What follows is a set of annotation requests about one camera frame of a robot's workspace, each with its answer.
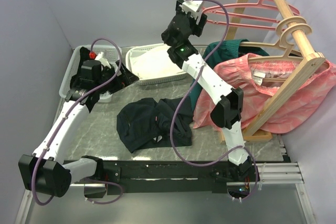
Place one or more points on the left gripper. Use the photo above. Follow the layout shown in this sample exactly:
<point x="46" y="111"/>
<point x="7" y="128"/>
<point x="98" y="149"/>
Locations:
<point x="126" y="78"/>

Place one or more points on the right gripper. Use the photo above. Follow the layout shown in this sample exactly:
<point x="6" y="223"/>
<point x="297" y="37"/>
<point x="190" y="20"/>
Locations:
<point x="197" y="30"/>

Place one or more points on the dark navy shorts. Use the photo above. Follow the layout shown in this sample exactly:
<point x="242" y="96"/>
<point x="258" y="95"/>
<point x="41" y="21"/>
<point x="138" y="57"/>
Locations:
<point x="146" y="124"/>

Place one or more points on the pink hanger front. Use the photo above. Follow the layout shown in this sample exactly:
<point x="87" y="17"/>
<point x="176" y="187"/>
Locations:
<point x="252" y="17"/>

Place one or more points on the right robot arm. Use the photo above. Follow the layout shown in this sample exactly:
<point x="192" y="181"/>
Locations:
<point x="228" y="100"/>

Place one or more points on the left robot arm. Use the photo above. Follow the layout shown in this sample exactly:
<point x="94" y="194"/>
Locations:
<point x="44" y="171"/>

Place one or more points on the green shorts on rack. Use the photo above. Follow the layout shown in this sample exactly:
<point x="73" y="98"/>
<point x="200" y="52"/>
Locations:
<point x="229" y="49"/>

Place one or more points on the beige wooden hanger rear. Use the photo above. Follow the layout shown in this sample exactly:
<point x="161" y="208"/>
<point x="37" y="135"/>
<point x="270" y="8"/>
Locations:
<point x="278" y="37"/>

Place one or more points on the beige wooden hanger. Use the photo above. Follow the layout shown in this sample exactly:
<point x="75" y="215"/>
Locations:
<point x="278" y="37"/>
<point x="286" y="51"/>

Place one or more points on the beige wooden hanger front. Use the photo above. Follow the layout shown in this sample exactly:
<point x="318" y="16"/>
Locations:
<point x="286" y="51"/>

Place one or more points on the grey plastic basket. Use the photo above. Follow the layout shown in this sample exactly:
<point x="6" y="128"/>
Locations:
<point x="112" y="55"/>

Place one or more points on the white cloth in basket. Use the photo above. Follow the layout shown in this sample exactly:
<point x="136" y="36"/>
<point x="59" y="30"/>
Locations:
<point x="153" y="63"/>

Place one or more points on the white plastic basket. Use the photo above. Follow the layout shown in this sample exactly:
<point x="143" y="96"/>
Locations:
<point x="157" y="80"/>

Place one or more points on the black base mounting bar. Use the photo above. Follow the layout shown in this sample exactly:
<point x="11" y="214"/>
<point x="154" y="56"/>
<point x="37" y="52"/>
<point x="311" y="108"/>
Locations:
<point x="174" y="176"/>

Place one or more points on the wooden clothes rack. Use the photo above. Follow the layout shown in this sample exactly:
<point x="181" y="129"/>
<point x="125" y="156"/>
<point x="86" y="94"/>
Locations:
<point x="292" y="32"/>

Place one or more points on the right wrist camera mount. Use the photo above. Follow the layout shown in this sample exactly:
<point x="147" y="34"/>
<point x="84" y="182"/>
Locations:
<point x="192" y="7"/>

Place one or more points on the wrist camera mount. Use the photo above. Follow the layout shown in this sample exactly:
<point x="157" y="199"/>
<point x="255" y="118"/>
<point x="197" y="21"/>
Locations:
<point x="102" y="59"/>
<point x="192" y="7"/>

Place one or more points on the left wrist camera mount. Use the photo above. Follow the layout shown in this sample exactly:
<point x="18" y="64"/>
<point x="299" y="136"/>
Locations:
<point x="102" y="59"/>

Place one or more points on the black drawstring garment in basket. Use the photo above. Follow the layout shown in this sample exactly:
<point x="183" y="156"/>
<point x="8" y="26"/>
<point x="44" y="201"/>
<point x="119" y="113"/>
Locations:
<point x="84" y="55"/>

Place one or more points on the aluminium frame rail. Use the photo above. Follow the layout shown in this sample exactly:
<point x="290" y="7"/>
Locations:
<point x="280" y="197"/>

